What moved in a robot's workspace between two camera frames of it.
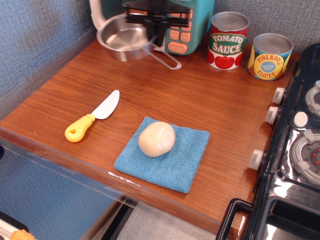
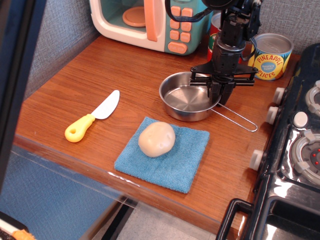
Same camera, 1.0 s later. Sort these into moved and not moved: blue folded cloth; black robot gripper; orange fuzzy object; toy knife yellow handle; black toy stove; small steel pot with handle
Moved: small steel pot with handle; black robot gripper
Not moved: orange fuzzy object; black toy stove; blue folded cloth; toy knife yellow handle
